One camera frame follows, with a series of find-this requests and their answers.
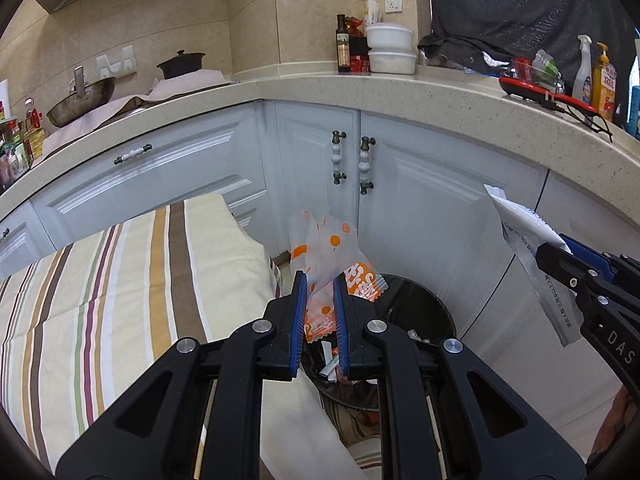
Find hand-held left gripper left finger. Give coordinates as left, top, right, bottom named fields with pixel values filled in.
left=55, top=270, right=308, bottom=480

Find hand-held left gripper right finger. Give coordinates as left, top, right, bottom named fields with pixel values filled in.
left=333, top=275, right=586, bottom=480

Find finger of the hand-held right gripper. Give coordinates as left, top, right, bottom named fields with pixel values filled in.
left=535, top=241, right=618, bottom=311
left=559, top=233, right=626, bottom=275

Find white printed packet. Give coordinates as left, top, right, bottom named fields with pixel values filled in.
left=484, top=185, right=583, bottom=348

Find round black waste bin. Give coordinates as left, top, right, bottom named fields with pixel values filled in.
left=300, top=274, right=457, bottom=413

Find orange dotted clear packet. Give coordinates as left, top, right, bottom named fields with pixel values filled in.
left=289, top=208, right=390, bottom=346

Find person's right forearm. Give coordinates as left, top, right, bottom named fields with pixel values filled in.
left=595, top=385, right=640, bottom=461

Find curved white cabinet door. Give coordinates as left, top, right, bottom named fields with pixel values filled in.
left=460, top=170, right=640, bottom=441

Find striped floor mat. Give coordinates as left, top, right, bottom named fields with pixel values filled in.
left=332, top=397, right=383, bottom=461

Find stacked white lower drawers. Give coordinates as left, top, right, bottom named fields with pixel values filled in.
left=220, top=180, right=281, bottom=261

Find large white cabinet door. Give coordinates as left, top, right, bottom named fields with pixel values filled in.
left=360, top=112, right=548, bottom=341

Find blue box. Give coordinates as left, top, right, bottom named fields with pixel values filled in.
left=625, top=85, right=640, bottom=138

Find narrow white cabinet door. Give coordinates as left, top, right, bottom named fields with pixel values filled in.
left=272, top=102, right=361, bottom=271

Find red tray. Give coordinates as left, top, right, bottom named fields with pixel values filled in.
left=498, top=75, right=601, bottom=116

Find yellow pump bottle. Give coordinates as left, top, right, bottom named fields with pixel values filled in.
left=591, top=42, right=617, bottom=122

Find striped table cloth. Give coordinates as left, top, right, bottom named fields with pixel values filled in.
left=0, top=192, right=366, bottom=480

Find white spray bottle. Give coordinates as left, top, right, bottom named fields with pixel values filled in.
left=571, top=35, right=594, bottom=103

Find clear green packets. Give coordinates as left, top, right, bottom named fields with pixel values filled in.
left=530, top=49, right=566, bottom=93

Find wide white drawer front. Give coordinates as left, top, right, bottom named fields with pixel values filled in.
left=30, top=105, right=268, bottom=221

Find beige speckled countertop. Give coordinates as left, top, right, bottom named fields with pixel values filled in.
left=0, top=62, right=640, bottom=221

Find white lidded food container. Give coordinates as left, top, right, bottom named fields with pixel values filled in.
left=366, top=22, right=416, bottom=52
left=367, top=49, right=418, bottom=75

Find black cloth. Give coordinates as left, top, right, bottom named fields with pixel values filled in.
left=417, top=0, right=640, bottom=73

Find pale stove cover cloth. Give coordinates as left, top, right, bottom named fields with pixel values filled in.
left=42, top=69, right=236, bottom=153

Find red snack packet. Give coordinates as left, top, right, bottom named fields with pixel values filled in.
left=347, top=16, right=371, bottom=73

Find dark glass bottle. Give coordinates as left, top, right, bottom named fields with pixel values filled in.
left=336, top=14, right=352, bottom=73

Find black lidded pot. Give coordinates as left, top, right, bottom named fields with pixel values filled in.
left=156, top=50, right=207, bottom=81

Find small white end cabinet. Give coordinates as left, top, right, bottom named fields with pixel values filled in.
left=0, top=200, right=51, bottom=281

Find steel wok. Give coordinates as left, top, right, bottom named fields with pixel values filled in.
left=46, top=66, right=117, bottom=128

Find cluster of condiment bottles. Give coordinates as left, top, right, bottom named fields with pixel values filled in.
left=0, top=97, right=47, bottom=193

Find black cable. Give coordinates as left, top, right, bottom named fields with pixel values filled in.
left=540, top=97, right=615, bottom=143

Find white ceramic door handle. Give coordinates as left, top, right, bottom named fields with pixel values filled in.
left=359, top=136, right=376, bottom=196
left=331, top=130, right=348, bottom=184

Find white ceramic drawer handle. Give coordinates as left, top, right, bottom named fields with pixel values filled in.
left=114, top=144, right=153, bottom=165

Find white wall rack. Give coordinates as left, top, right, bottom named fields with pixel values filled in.
left=96, top=45, right=138, bottom=80

